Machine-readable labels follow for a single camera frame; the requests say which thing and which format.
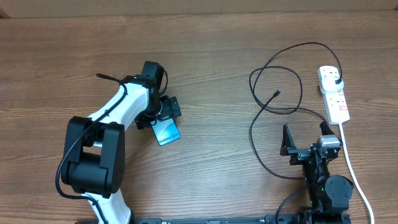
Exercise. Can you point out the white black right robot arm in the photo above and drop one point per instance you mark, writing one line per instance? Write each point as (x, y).
(329, 194)

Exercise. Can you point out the white power strip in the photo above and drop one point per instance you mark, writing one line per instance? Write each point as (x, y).
(335, 102)

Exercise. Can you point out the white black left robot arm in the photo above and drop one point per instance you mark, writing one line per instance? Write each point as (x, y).
(93, 163)

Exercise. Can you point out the blue screen smartphone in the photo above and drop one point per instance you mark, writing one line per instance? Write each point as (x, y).
(166, 131)

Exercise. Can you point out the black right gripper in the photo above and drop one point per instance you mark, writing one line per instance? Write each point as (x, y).
(298, 154)

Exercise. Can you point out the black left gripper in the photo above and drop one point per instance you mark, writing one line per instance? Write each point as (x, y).
(170, 109)

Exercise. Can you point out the white charger plug adapter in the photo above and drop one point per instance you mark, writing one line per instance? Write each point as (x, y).
(330, 84)

